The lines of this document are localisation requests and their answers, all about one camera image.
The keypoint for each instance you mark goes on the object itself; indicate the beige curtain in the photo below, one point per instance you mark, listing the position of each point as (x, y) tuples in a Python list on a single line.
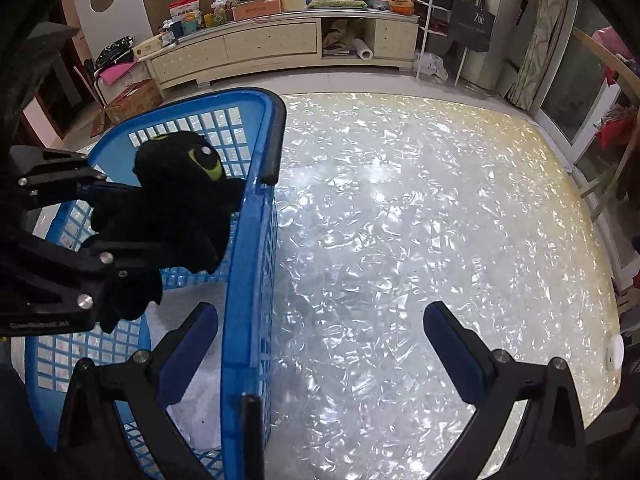
[(542, 35)]

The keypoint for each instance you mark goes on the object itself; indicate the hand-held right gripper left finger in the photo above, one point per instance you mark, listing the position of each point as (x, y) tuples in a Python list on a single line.
[(192, 350)]

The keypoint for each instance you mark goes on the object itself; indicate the brown wooden door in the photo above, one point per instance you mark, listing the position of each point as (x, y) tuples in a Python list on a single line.
[(57, 95)]

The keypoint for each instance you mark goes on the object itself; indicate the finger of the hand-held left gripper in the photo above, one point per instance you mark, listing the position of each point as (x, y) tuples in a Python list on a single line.
[(55, 175), (125, 255)]

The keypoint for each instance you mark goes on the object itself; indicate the glass sliding door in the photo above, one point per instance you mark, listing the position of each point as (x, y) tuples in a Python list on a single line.
[(570, 90)]

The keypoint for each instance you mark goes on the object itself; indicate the grey towel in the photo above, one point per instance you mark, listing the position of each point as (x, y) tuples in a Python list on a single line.
[(200, 410)]

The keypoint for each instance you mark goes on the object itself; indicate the brown cardboard box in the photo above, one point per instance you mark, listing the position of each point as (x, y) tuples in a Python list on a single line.
[(132, 102)]

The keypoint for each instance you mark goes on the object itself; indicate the pink flat item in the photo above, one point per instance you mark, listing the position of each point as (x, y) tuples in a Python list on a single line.
[(115, 72)]

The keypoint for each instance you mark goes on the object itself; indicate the red cloth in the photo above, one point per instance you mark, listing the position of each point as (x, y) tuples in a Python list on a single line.
[(617, 130)]

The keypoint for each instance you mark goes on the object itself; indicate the white standing air conditioner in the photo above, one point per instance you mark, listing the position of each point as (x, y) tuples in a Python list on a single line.
[(125, 15)]

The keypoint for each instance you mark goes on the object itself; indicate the curved wooden rack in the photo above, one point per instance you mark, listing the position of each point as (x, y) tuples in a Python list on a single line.
[(595, 55)]

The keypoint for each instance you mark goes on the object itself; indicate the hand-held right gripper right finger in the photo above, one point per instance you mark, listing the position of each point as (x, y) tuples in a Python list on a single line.
[(452, 355)]

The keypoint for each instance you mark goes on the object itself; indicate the black garment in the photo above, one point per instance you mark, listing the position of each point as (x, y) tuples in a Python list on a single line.
[(165, 200)]

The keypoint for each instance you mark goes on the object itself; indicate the cream long cabinet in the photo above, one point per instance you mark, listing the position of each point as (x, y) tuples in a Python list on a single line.
[(270, 40)]

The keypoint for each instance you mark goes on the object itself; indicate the pink clothes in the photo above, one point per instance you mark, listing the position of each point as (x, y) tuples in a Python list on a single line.
[(607, 40)]

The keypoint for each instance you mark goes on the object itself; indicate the white plastic bag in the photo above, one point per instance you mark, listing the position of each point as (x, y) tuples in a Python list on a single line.
[(430, 67)]

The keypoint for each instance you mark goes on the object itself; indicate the pink orange box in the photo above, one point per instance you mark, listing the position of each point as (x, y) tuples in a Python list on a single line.
[(255, 9)]

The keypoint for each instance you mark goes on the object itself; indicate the red white snack box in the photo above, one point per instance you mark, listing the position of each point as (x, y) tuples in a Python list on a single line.
[(184, 9)]

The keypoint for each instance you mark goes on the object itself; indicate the white long box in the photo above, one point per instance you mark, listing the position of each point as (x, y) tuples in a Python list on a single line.
[(152, 47)]

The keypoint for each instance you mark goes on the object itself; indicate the white metal shelf rack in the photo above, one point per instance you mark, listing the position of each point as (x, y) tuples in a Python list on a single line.
[(425, 20)]

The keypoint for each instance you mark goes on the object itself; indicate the white paper roll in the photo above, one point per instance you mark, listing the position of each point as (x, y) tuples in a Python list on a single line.
[(362, 49)]

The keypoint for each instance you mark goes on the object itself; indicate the black dotted bag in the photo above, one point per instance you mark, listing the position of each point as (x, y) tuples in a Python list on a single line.
[(112, 50)]

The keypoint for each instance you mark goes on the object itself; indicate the blue plastic basket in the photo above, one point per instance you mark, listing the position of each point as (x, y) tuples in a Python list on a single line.
[(250, 310)]

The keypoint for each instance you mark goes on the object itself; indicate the white round device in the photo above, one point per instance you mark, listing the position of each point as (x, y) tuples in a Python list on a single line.
[(615, 352)]

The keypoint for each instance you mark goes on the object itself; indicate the dark shopping bag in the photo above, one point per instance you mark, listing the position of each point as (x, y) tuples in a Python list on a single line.
[(472, 25)]

